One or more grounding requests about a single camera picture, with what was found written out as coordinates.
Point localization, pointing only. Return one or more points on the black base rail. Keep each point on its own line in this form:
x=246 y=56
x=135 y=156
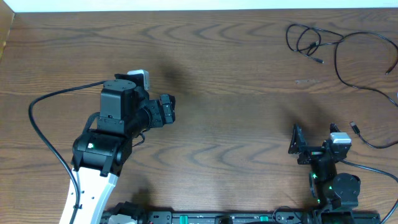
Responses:
x=281 y=216

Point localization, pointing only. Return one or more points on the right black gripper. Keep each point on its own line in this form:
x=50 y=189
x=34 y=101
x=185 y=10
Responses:
x=299 y=146

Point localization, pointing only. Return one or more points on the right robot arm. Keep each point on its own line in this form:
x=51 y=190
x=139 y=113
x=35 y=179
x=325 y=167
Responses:
x=337 y=193

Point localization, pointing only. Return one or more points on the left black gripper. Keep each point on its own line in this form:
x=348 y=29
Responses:
x=158 y=119

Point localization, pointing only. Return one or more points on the cardboard box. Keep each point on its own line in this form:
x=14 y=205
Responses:
x=6 y=20

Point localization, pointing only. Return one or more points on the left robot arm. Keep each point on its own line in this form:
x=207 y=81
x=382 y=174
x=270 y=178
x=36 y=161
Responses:
x=99 y=153

